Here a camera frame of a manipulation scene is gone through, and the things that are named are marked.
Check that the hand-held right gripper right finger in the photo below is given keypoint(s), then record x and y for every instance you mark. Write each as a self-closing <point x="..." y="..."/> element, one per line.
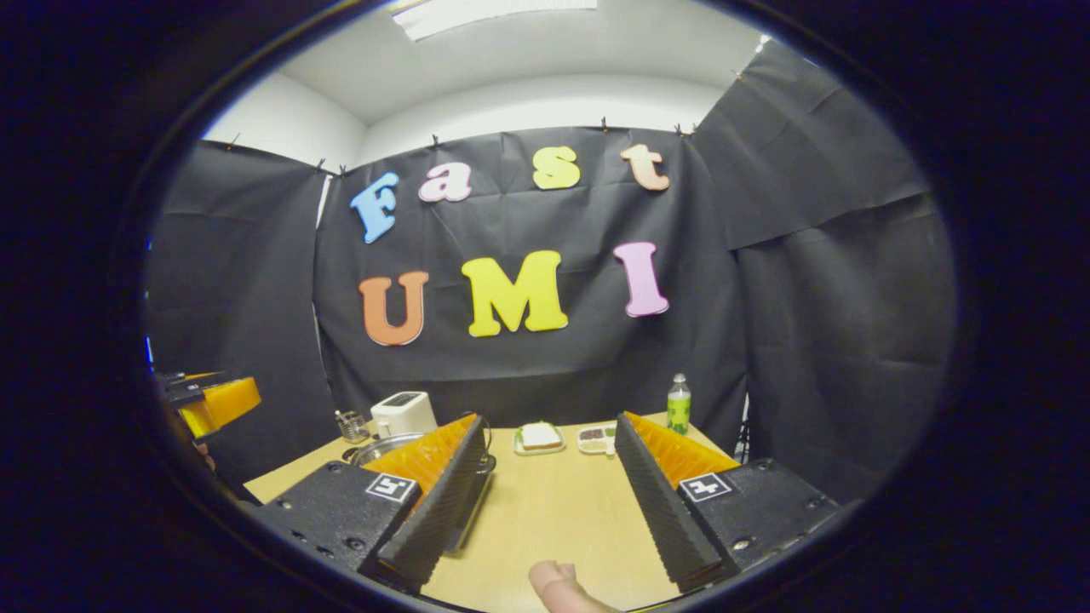
<point x="664" y="502"/>

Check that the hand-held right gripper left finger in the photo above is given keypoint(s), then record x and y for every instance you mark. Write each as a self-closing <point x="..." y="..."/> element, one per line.
<point x="438" y="511"/>

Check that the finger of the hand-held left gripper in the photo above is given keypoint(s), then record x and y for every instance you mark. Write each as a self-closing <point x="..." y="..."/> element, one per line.
<point x="226" y="402"/>

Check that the stainless steel pot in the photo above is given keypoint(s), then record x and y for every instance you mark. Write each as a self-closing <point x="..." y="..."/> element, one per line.
<point x="387" y="444"/>

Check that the green drink bottle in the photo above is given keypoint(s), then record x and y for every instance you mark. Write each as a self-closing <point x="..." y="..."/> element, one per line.
<point x="679" y="413"/>

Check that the white divided dish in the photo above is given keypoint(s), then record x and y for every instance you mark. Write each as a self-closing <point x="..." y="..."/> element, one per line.
<point x="596" y="438"/>

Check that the white toaster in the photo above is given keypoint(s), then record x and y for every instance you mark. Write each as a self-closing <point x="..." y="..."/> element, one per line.
<point x="404" y="415"/>

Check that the white sandwich plate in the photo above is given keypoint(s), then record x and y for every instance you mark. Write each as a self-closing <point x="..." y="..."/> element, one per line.
<point x="521" y="449"/>

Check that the sandwich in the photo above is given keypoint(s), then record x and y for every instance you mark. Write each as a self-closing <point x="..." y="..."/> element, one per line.
<point x="541" y="436"/>

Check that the ceiling light panel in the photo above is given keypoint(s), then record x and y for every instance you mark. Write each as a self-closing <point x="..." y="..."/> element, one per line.
<point x="494" y="17"/>

